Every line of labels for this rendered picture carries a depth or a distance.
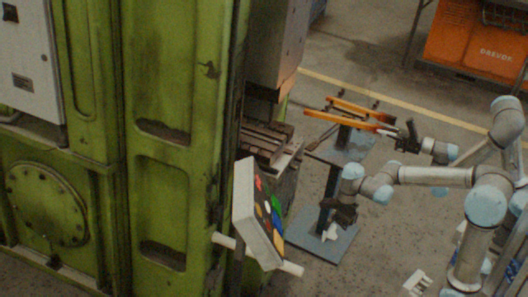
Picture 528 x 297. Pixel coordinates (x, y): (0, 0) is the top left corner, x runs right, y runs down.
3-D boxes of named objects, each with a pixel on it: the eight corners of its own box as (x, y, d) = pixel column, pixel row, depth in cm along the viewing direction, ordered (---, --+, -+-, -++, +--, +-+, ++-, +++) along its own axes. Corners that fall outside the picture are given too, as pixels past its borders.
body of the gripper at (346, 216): (345, 233, 205) (351, 209, 198) (327, 221, 210) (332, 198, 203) (355, 223, 210) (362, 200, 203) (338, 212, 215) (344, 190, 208)
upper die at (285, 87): (294, 85, 243) (298, 67, 238) (278, 105, 228) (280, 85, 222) (214, 60, 255) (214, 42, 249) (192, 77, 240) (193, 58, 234)
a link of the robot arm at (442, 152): (453, 167, 238) (458, 151, 233) (428, 159, 241) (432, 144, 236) (454, 157, 244) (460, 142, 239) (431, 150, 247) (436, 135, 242)
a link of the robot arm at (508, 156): (503, 214, 242) (492, 111, 217) (499, 194, 254) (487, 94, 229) (533, 212, 238) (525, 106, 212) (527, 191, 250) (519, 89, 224)
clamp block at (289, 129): (293, 136, 273) (294, 125, 269) (287, 144, 267) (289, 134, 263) (271, 129, 276) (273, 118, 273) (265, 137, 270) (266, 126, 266)
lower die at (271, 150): (285, 148, 264) (286, 134, 259) (268, 169, 249) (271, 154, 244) (209, 122, 275) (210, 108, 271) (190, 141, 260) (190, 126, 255)
